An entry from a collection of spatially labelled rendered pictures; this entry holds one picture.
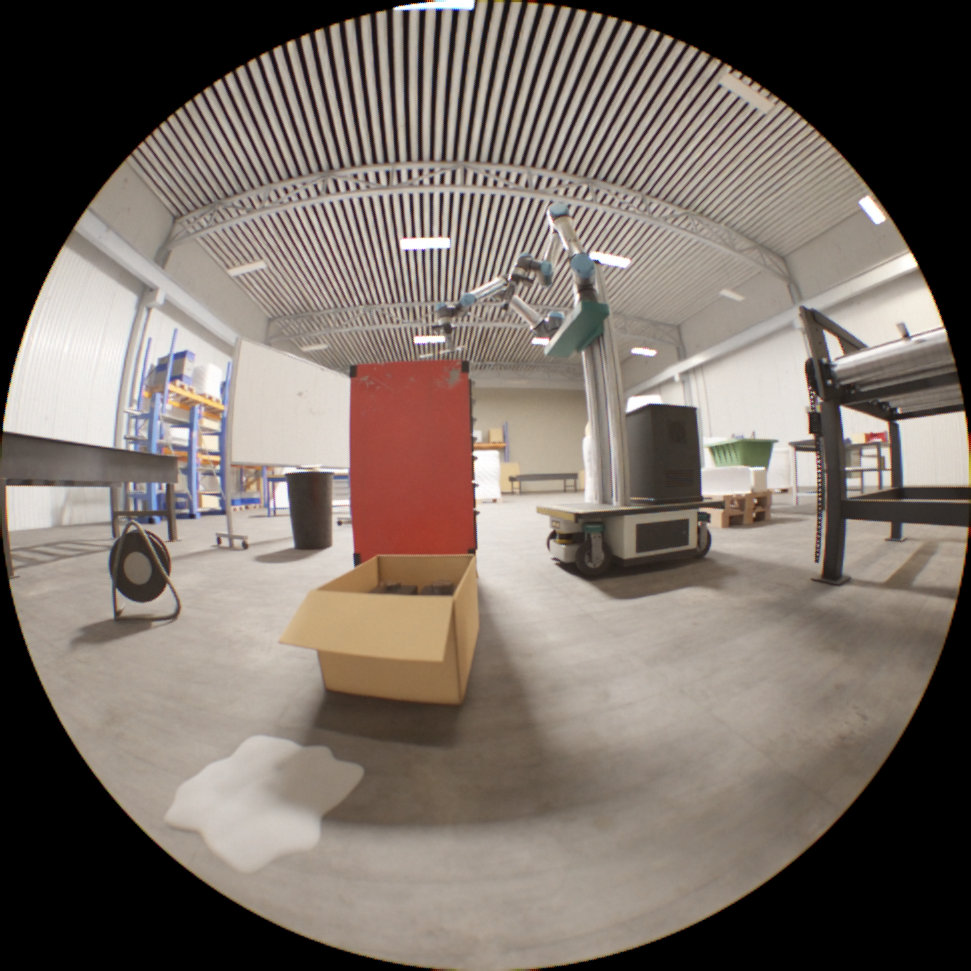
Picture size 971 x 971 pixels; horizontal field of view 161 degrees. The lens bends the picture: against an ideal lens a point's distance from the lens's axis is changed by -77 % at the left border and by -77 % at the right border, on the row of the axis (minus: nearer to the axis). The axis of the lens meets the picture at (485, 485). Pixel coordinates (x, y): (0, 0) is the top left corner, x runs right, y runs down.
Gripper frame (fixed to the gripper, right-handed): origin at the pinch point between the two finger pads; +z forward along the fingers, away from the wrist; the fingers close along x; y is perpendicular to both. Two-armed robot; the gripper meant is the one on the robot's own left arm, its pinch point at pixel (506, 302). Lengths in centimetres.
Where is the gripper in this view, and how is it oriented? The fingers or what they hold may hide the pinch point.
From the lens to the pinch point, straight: 182.6
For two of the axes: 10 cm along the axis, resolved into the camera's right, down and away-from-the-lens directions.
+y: -9.3, -3.6, -0.4
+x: 0.0, 1.3, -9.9
